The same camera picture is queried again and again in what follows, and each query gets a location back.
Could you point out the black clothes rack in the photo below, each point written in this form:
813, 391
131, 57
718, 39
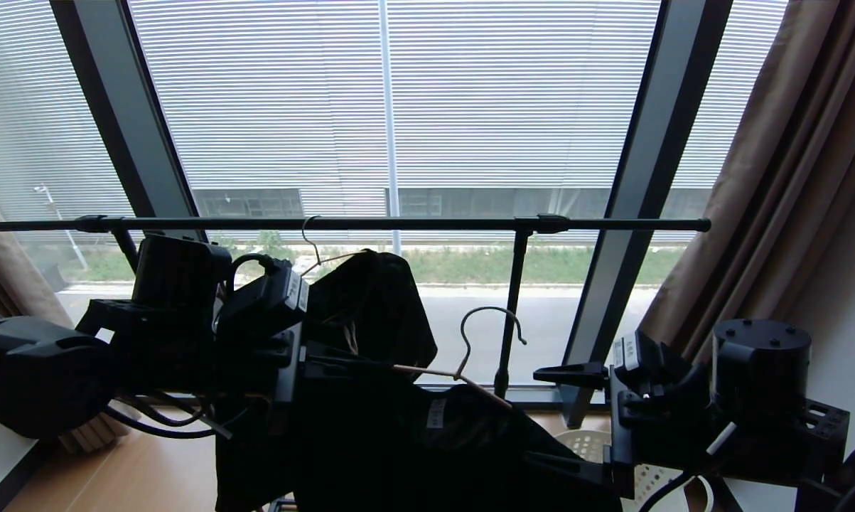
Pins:
434, 223

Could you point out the brown curtain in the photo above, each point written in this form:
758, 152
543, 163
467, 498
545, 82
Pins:
8, 284
789, 142

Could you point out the white laundry basket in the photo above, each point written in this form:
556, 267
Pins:
590, 444

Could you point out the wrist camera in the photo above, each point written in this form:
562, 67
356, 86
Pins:
267, 299
647, 359

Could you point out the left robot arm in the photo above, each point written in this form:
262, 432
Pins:
57, 370

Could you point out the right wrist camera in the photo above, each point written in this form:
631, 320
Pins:
647, 359

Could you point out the pink clothes hanger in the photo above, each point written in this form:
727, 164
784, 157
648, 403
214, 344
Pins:
313, 245
464, 348

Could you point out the black garment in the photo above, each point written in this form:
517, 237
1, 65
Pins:
377, 313
399, 455

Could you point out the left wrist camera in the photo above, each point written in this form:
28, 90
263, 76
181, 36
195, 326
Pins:
267, 299

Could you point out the window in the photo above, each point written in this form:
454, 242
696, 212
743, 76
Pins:
647, 107

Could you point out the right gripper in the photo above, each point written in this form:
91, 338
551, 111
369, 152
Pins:
654, 441

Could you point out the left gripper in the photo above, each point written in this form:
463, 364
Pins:
285, 377

